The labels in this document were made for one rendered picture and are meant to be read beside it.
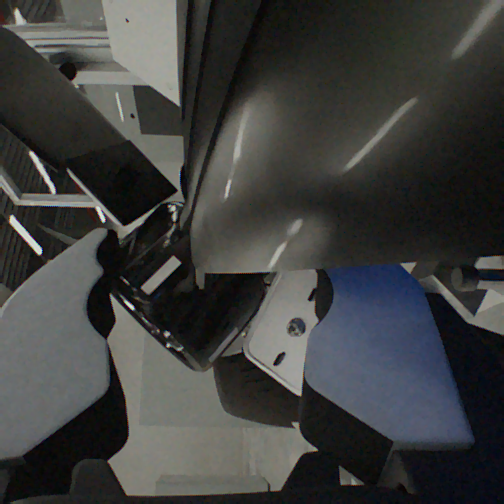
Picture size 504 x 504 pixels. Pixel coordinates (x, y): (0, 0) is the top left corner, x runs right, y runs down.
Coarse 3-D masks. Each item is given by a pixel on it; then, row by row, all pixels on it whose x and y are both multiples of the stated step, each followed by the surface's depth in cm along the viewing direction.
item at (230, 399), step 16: (240, 352) 41; (224, 368) 42; (240, 368) 42; (256, 368) 42; (224, 384) 45; (240, 384) 45; (256, 384) 44; (272, 384) 44; (224, 400) 50; (240, 400) 49; (256, 400) 48; (272, 400) 47; (288, 400) 47; (240, 416) 56; (256, 416) 53; (272, 416) 52; (288, 416) 51
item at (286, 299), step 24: (288, 288) 29; (312, 288) 28; (264, 312) 30; (288, 312) 29; (312, 312) 28; (264, 336) 30; (288, 336) 29; (264, 360) 30; (288, 360) 29; (288, 384) 28
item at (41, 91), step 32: (0, 32) 33; (0, 64) 29; (32, 64) 33; (0, 96) 26; (32, 96) 29; (64, 96) 33; (32, 128) 27; (64, 128) 30; (96, 128) 34; (64, 160) 28
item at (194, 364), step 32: (160, 224) 28; (128, 256) 27; (160, 256) 26; (128, 288) 25; (160, 288) 25; (192, 288) 26; (224, 288) 27; (256, 288) 29; (160, 320) 25; (192, 320) 26; (224, 320) 27; (192, 352) 26
